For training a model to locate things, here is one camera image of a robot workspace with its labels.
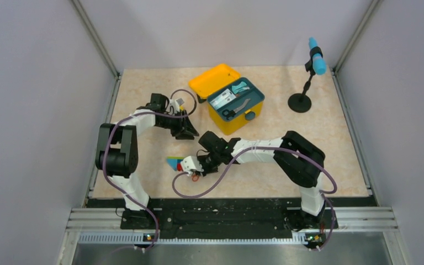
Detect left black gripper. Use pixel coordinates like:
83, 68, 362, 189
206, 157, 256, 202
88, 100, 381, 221
157, 109, 199, 140

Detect colourful card pack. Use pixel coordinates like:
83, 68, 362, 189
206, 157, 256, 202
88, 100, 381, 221
166, 156, 184, 172

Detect black handled scissors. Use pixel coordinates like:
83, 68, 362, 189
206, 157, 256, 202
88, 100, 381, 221
222, 98, 251, 120

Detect yellow plastic medicine box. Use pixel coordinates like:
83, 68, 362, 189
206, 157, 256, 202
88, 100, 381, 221
188, 63, 265, 135

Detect teal divided tray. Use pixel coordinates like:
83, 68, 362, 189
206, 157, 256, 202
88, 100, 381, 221
207, 77, 265, 122

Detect white blue wipe sachets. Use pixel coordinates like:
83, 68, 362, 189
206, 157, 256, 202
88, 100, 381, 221
210, 89, 236, 109

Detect light blue plaster strip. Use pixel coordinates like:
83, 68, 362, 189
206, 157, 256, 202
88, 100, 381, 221
234, 87, 250, 97

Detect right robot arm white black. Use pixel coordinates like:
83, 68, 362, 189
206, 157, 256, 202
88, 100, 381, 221
182, 131, 325, 227

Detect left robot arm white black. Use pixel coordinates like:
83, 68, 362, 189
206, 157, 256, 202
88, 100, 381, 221
95, 93, 199, 228

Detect blue microphone on stand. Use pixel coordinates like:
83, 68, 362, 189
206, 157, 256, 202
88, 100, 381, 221
288, 37, 327, 113

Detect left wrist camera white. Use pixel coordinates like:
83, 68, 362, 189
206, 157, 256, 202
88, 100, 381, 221
167, 98, 184, 114

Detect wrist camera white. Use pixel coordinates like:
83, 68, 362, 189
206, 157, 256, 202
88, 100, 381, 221
180, 156, 204, 176
167, 98, 184, 114

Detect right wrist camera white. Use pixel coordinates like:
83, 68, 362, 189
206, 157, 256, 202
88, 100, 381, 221
180, 156, 204, 176

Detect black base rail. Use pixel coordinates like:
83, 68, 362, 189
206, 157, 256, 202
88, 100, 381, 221
120, 198, 338, 240

